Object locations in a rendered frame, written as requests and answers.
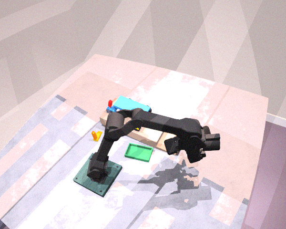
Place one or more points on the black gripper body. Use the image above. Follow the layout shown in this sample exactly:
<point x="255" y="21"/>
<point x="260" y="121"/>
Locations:
<point x="171" y="146"/>

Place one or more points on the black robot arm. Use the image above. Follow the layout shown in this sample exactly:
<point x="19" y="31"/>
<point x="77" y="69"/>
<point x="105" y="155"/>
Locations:
<point x="190" y="132"/>

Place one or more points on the tan wooden ramp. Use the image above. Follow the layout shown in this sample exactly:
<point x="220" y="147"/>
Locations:
<point x="148" y="136"/>

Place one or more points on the yellow wheel chock with orange handle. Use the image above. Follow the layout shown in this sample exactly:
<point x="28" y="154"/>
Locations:
<point x="96" y="136"/>

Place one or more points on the small blue trolley with black wheels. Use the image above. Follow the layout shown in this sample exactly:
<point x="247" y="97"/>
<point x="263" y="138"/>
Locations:
<point x="127" y="103"/>

